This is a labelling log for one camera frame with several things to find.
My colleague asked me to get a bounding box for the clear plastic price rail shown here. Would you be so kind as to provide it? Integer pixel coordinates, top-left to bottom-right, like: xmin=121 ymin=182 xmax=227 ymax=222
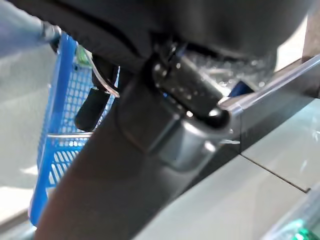
xmin=218 ymin=53 xmax=320 ymax=118

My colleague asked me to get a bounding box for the green plastic bottle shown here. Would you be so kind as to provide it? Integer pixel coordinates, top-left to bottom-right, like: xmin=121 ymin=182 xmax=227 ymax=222
xmin=293 ymin=218 xmax=320 ymax=240

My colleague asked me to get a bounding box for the green bottle in basket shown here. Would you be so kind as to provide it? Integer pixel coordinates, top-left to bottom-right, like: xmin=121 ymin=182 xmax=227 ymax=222
xmin=74 ymin=46 xmax=91 ymax=68

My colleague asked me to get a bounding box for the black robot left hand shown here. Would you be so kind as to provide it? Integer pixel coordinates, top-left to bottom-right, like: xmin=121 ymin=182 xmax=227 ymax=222
xmin=14 ymin=0 xmax=311 ymax=240

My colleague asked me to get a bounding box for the black store shelf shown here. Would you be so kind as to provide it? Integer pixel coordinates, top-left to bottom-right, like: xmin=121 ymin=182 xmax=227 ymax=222
xmin=218 ymin=0 xmax=320 ymax=156

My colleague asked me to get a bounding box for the blue plastic shopping basket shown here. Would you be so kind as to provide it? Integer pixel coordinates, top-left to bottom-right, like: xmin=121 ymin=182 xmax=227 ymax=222
xmin=27 ymin=32 xmax=121 ymax=228

